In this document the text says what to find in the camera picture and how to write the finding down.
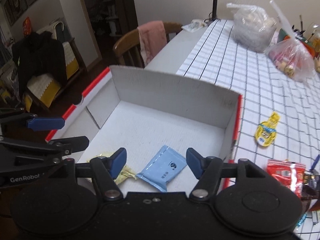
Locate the white red cardboard box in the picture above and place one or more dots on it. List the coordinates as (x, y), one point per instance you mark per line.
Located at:
(141, 111)

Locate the white checked tablecloth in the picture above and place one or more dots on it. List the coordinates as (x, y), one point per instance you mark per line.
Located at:
(218, 59)

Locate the clear plastic bag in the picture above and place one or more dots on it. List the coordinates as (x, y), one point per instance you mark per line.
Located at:
(253, 28)

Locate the pink plastic bag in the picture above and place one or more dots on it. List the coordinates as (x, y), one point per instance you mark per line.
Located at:
(290, 56)

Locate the light blue snack packet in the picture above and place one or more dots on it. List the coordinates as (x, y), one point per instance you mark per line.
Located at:
(163, 168)

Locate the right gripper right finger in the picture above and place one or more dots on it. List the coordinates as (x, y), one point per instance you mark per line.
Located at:
(207, 170)

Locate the red snack packet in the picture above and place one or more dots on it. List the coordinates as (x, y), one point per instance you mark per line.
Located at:
(288, 173)

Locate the yellow white armchair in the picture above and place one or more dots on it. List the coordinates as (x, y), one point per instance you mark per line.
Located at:
(44, 89)

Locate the small white packet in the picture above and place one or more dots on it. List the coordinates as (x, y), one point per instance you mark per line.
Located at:
(194, 25)

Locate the dark bookshelf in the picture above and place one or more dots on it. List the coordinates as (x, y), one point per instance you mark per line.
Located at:
(109, 21)

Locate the black jacket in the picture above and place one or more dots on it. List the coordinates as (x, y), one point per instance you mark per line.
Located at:
(39, 54)

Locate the wooden chair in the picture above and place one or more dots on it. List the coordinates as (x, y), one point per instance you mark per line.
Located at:
(127, 48)

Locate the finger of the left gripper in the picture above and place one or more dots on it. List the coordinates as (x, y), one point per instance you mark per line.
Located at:
(34, 122)
(65, 146)

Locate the black dark snack packet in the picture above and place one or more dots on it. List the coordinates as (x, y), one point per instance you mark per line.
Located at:
(310, 182)

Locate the yellow jelly pouch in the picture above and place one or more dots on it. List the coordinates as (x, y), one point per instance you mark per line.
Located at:
(266, 131)

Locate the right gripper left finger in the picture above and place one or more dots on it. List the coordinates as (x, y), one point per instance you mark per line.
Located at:
(116, 162)

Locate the pink towel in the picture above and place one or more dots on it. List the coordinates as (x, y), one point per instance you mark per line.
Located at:
(152, 39)

